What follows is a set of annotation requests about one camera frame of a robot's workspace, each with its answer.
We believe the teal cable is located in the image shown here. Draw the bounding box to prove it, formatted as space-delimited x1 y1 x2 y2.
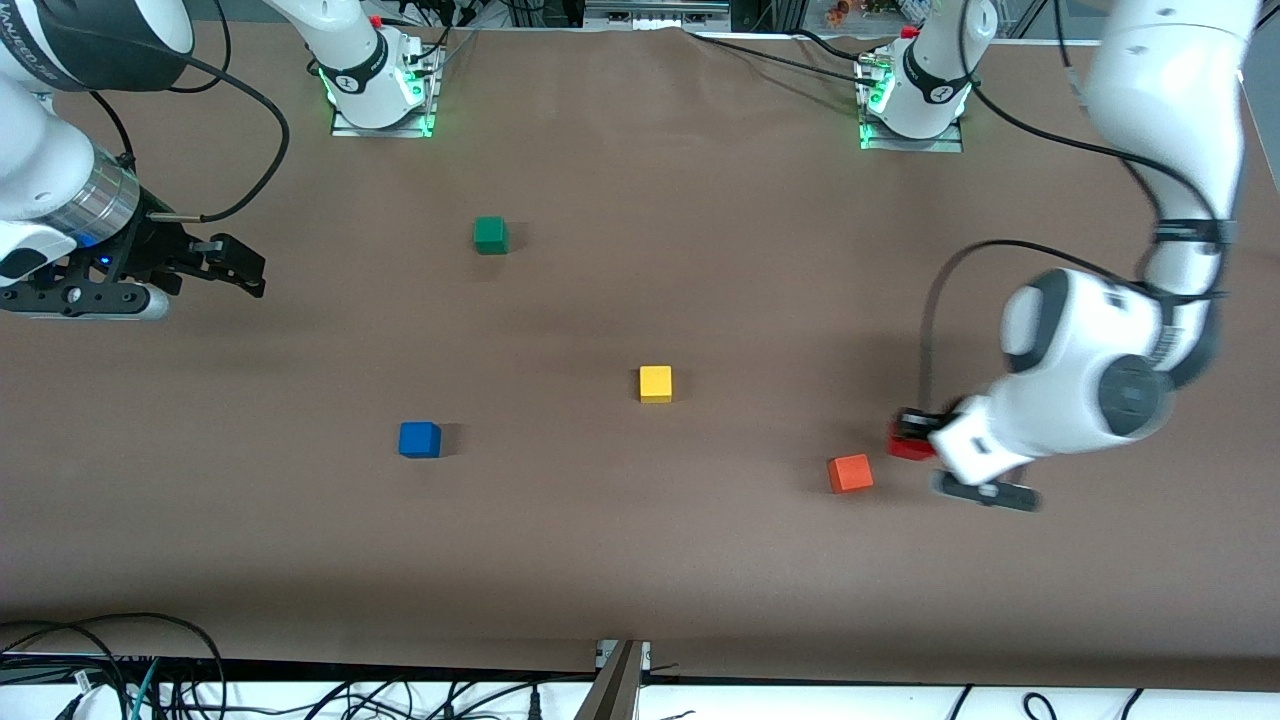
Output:
128 660 163 720

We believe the red wooden block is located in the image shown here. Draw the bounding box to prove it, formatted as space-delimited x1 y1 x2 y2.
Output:
887 420 938 462

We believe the aluminium profile post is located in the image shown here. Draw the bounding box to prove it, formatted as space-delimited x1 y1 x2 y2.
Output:
575 640 651 720

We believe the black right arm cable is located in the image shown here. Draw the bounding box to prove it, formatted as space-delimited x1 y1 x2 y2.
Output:
90 0 292 223

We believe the black looped floor cable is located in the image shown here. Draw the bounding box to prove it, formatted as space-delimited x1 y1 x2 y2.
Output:
0 612 229 720

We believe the black cable across table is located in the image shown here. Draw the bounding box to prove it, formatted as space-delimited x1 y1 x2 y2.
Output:
685 30 881 89

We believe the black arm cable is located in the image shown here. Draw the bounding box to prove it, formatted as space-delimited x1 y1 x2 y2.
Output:
918 0 1233 409
90 0 292 223

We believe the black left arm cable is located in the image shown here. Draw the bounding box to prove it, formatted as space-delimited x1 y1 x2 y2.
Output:
918 0 1233 409

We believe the orange wooden block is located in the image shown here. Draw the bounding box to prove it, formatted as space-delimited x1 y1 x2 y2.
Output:
827 454 874 494

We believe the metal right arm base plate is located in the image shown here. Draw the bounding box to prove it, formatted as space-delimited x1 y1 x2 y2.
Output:
330 30 446 139

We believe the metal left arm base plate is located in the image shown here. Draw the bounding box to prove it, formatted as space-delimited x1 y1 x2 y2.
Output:
856 52 965 153

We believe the silver rail behind table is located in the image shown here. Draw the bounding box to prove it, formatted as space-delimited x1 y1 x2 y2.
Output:
585 0 733 28

